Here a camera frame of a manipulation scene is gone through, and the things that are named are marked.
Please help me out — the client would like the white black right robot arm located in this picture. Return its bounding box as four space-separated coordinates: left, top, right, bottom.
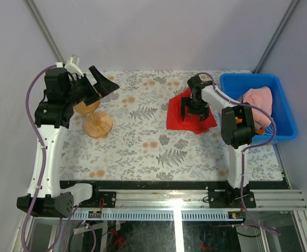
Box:
180 75 255 207

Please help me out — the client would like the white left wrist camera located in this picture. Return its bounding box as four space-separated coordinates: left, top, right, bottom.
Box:
64 55 84 77

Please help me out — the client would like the right aluminium corner post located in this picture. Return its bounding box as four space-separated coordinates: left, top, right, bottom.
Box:
252 0 301 74

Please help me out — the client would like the aluminium mounting rail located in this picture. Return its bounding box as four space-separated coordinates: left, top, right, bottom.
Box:
103 190 307 211

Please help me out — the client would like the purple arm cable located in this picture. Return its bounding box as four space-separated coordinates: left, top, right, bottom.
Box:
197 72 282 235
20 65 97 252

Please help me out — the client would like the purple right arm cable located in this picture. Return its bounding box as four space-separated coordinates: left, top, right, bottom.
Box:
197 72 282 235

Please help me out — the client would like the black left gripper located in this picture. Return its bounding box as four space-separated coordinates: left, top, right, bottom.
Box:
64 66 118 107

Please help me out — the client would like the aluminium corner frame post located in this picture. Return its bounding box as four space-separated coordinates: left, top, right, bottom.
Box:
24 0 64 62

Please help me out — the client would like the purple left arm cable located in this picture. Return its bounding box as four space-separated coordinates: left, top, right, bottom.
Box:
20 65 97 252

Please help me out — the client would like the red cloth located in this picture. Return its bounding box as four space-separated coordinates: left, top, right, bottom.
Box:
166 88 217 134

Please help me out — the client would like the orange hat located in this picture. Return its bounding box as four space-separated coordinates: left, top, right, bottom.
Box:
236 117 265 135

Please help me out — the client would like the blue plastic bin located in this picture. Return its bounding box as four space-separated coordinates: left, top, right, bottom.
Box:
220 73 298 144

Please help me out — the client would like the white slotted cable duct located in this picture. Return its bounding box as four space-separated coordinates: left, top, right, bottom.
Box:
71 210 245 222

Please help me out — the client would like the pink bucket hat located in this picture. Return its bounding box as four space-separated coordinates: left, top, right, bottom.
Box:
237 87 273 128

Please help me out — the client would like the wooden hat stand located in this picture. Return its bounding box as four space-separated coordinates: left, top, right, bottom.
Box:
74 100 113 139

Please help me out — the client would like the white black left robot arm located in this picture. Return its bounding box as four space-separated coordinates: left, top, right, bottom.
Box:
16 62 120 218

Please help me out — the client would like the floral patterned table mat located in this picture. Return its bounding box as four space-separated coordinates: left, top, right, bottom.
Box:
58 69 283 182

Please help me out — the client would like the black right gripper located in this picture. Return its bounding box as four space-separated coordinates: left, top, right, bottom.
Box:
180 97 209 122

